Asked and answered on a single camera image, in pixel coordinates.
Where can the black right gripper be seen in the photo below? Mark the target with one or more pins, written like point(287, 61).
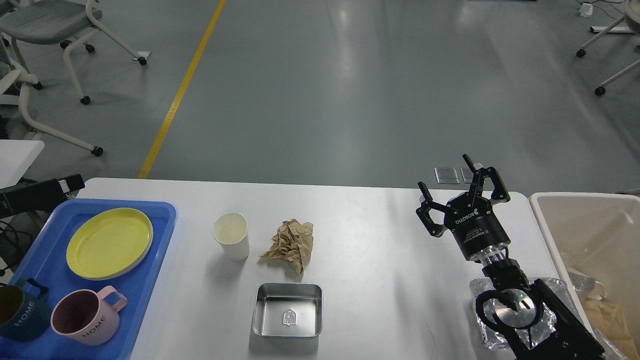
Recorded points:
point(475, 226)

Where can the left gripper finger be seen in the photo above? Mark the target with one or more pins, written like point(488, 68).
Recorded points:
point(42, 196)

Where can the yellow plate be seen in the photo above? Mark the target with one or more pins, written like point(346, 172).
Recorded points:
point(110, 244)

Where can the pink mug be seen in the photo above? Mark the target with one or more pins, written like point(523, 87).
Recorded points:
point(89, 317)

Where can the metal rectangular tin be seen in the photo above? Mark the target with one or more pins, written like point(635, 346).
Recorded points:
point(288, 310)

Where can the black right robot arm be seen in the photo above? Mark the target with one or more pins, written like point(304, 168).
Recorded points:
point(535, 323)

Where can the floor socket plate right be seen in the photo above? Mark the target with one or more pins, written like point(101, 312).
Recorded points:
point(467, 174)

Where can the floor socket plate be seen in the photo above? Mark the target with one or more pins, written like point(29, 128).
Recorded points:
point(446, 175)
point(467, 174)

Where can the floor socket plate left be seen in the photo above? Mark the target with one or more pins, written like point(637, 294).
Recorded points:
point(446, 175)

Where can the white side table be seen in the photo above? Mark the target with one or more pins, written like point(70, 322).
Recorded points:
point(16, 157)

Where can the dark blue mug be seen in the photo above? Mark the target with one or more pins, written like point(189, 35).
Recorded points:
point(24, 312)

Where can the beige waste bin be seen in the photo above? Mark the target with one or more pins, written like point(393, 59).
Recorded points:
point(596, 235)

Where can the crumpled aluminium foil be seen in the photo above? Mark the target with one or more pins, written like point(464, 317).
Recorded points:
point(495, 341)

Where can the grey office chair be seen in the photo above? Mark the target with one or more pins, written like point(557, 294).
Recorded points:
point(49, 22)

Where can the crumpled brown paper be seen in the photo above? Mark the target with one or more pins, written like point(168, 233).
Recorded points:
point(292, 243)

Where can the white paper cup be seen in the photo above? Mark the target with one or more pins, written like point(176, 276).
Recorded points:
point(231, 232)

